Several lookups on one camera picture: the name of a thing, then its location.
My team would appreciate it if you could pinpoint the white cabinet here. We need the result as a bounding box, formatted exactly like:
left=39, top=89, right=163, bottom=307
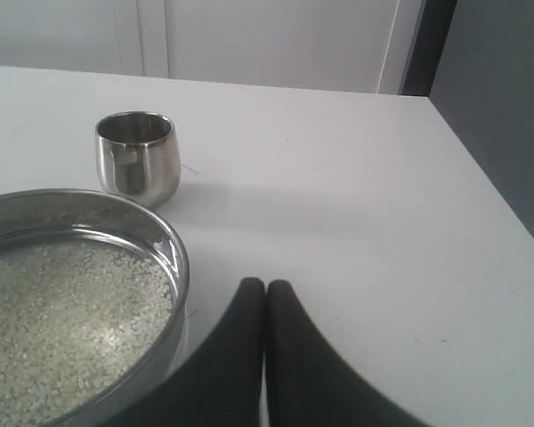
left=0, top=1, right=424, bottom=94

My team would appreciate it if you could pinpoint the round steel mesh sieve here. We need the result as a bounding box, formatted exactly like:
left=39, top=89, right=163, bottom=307
left=0, top=189, right=190, bottom=426

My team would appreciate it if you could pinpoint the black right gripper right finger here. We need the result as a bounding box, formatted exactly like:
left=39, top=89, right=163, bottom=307
left=265, top=280, right=425, bottom=426

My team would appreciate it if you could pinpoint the dark vertical post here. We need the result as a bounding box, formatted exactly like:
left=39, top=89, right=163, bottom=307
left=400, top=0, right=457, bottom=97

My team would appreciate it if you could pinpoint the rice grain pile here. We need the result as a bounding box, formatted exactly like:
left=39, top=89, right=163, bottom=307
left=0, top=241, right=173, bottom=426

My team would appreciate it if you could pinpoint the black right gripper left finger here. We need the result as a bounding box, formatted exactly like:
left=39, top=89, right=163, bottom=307
left=128, top=278, right=265, bottom=426

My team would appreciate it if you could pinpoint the stainless steel cup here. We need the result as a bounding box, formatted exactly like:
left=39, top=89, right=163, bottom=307
left=95, top=111, right=182, bottom=208

